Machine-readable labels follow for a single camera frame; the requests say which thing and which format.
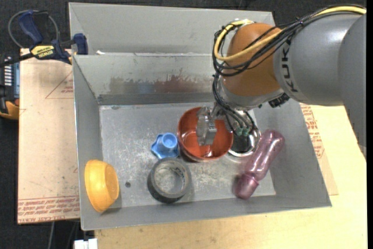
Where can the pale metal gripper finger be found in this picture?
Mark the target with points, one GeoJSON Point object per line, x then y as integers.
{"type": "Point", "coordinates": [211, 134]}
{"type": "Point", "coordinates": [203, 122]}

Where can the shiny metal bowl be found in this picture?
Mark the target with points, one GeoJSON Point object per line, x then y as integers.
{"type": "Point", "coordinates": [250, 145]}

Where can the blue star-shaped cup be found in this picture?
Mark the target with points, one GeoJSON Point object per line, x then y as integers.
{"type": "Point", "coordinates": [166, 144]}

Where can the black tape roll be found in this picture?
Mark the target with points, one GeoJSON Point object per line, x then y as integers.
{"type": "Point", "coordinates": [157, 192]}

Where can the purple plastic bottle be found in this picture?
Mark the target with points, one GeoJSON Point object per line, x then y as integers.
{"type": "Point", "coordinates": [262, 157]}

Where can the yellow bowl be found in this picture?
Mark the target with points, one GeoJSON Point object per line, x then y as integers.
{"type": "Point", "coordinates": [100, 183]}

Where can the brown cardboard board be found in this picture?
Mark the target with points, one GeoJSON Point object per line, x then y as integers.
{"type": "Point", "coordinates": [46, 137]}

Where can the grey metal bin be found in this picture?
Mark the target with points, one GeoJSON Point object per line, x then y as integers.
{"type": "Point", "coordinates": [140, 131]}

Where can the red-orange bowl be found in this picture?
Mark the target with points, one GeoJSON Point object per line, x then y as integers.
{"type": "Point", "coordinates": [192, 145]}

